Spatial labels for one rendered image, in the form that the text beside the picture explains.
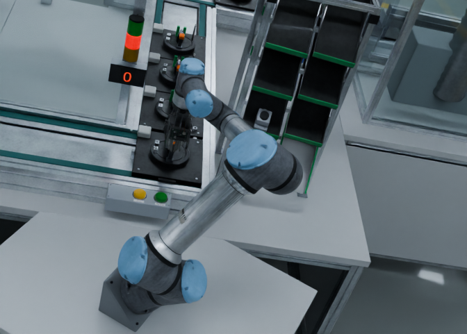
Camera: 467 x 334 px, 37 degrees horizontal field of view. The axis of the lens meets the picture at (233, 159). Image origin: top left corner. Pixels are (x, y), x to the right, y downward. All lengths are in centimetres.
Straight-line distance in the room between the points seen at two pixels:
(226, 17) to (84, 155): 129
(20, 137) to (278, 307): 106
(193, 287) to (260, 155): 44
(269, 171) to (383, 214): 173
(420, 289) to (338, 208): 126
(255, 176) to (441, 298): 225
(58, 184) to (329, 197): 101
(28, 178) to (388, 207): 174
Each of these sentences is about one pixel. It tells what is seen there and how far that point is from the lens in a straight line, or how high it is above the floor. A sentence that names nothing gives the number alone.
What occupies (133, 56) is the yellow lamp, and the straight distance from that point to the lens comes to 238.
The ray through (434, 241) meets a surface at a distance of 364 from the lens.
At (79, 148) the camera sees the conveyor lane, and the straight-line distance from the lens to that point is 254.
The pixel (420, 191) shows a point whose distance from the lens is 338.
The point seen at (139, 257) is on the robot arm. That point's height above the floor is 119.
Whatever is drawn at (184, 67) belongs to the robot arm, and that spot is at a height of 142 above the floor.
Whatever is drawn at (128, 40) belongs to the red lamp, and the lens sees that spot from 235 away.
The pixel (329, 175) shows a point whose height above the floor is 86.
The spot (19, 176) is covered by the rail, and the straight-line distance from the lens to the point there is 241.
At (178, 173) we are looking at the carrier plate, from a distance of 243.
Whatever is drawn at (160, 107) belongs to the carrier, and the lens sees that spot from 266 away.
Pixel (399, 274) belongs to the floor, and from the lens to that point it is 385.
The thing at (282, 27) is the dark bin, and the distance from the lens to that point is 221.
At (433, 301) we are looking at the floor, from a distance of 383.
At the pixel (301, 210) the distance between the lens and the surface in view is 262.
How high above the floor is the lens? 256
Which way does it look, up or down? 39 degrees down
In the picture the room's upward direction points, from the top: 17 degrees clockwise
